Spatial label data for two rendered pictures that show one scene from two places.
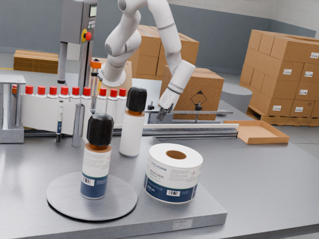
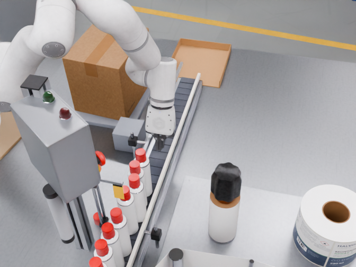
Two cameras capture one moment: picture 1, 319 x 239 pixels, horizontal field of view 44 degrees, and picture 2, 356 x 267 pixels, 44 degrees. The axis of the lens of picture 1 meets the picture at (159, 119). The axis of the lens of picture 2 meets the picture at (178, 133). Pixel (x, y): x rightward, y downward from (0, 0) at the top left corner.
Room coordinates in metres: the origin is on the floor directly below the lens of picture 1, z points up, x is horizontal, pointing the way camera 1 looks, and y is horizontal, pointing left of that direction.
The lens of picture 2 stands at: (1.16, 0.76, 2.09)
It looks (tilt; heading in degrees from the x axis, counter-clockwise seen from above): 45 degrees down; 313
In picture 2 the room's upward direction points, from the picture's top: 2 degrees counter-clockwise
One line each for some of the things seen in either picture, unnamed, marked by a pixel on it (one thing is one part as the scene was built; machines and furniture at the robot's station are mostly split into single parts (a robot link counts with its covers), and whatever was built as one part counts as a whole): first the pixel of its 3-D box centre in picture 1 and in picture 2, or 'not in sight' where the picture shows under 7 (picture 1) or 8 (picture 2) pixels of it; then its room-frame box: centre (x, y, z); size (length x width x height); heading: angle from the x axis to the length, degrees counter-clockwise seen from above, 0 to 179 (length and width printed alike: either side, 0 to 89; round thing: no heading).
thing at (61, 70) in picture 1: (62, 61); (60, 214); (1.82, 0.49, 1.18); 0.04 x 0.04 x 0.21
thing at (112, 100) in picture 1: (111, 109); (136, 197); (1.83, 0.24, 0.98); 0.05 x 0.05 x 0.20
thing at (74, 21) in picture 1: (79, 20); (58, 144); (1.83, 0.44, 1.38); 0.17 x 0.10 x 0.19; 172
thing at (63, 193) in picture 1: (92, 194); not in sight; (1.19, 0.18, 0.89); 0.31 x 0.31 x 0.01
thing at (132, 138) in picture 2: (151, 116); (139, 149); (2.02, 0.05, 0.91); 0.07 x 0.03 x 0.17; 27
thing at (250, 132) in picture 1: (255, 131); (198, 61); (2.26, -0.58, 0.85); 0.30 x 0.26 x 0.04; 117
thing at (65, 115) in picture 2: not in sight; (64, 113); (1.79, 0.42, 1.49); 0.03 x 0.03 x 0.02
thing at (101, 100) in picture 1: (100, 108); (127, 210); (1.82, 0.29, 0.98); 0.05 x 0.05 x 0.20
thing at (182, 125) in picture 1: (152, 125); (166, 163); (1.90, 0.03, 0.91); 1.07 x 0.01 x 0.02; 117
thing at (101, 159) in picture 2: (87, 36); (98, 159); (1.77, 0.38, 1.33); 0.04 x 0.03 x 0.04; 172
